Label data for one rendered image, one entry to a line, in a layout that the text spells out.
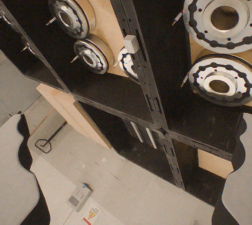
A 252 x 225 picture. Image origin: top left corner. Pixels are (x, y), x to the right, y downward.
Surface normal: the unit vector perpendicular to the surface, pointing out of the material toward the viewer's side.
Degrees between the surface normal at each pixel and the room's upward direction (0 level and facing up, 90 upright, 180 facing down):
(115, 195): 90
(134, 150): 90
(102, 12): 0
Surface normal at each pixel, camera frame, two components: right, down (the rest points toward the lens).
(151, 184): -0.23, -0.62
